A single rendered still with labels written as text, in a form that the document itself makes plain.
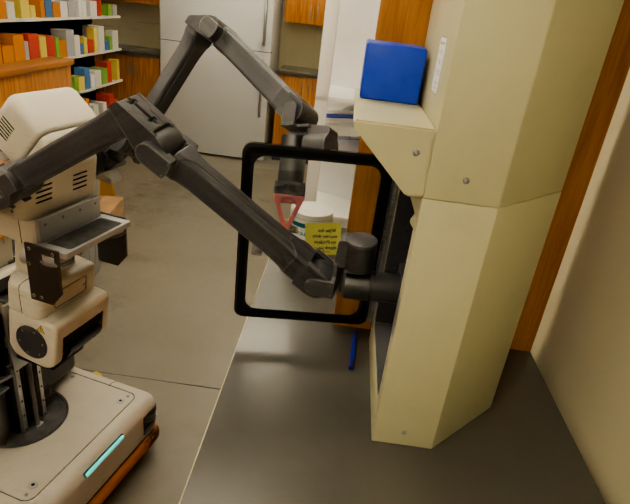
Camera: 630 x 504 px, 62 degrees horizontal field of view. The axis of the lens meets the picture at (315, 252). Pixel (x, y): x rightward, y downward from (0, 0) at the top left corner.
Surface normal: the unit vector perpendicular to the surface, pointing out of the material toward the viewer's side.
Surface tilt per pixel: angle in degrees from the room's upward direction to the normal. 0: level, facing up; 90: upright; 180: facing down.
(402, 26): 90
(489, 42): 90
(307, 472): 0
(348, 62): 95
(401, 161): 90
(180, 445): 0
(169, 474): 0
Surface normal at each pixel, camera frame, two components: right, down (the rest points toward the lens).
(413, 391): -0.07, 0.42
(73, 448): 0.11, -0.90
